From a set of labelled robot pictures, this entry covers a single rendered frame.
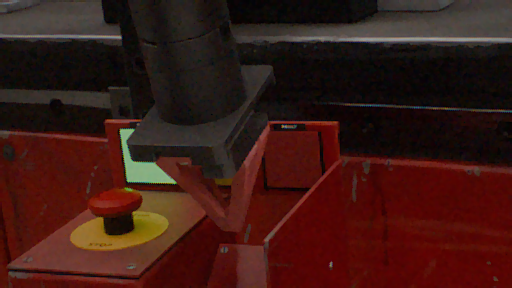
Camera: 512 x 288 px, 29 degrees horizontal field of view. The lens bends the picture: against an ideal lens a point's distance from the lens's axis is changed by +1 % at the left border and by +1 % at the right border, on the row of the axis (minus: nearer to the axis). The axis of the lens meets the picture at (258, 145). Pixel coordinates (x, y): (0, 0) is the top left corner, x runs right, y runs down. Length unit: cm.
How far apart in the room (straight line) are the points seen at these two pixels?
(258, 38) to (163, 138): 32
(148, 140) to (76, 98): 46
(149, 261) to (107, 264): 3
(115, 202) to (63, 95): 36
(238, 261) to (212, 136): 19
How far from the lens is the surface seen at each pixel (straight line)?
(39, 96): 109
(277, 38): 90
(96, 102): 104
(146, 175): 81
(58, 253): 72
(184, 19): 58
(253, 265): 75
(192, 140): 59
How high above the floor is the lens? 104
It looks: 17 degrees down
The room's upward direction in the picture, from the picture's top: 6 degrees counter-clockwise
